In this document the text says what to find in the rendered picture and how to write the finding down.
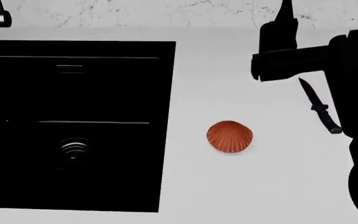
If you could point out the black rectangular sink basin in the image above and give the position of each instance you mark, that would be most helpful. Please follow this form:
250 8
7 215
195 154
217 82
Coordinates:
113 98

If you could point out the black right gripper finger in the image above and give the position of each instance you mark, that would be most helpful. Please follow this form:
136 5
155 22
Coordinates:
280 37

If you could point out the chrome sink drain strainer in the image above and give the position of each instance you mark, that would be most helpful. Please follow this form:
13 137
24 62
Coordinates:
73 149

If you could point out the orange scallop shell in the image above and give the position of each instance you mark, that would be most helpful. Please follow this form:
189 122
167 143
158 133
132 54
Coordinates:
229 137

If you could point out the black dagger knife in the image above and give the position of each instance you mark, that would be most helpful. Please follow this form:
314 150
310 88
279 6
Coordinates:
326 117

